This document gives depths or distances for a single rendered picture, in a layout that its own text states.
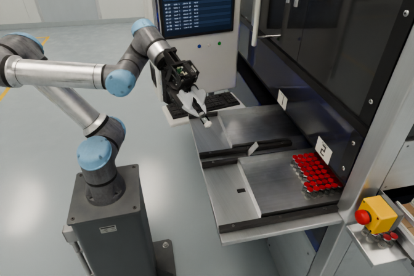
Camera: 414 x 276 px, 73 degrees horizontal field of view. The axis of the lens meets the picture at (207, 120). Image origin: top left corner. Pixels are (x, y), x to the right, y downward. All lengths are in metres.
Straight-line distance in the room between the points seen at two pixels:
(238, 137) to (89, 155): 0.61
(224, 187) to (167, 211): 1.09
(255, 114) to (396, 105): 0.76
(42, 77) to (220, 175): 0.66
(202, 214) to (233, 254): 0.35
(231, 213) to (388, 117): 0.53
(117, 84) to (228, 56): 0.96
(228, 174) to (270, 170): 0.16
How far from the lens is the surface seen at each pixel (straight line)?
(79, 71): 0.88
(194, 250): 1.91
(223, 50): 1.64
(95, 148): 1.05
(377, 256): 1.01
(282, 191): 1.05
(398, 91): 0.77
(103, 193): 1.13
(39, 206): 2.41
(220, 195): 1.01
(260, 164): 1.13
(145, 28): 0.91
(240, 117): 1.37
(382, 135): 0.82
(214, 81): 1.70
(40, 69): 0.93
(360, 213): 0.90
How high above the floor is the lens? 1.66
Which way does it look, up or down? 35 degrees down
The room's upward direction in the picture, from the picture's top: straight up
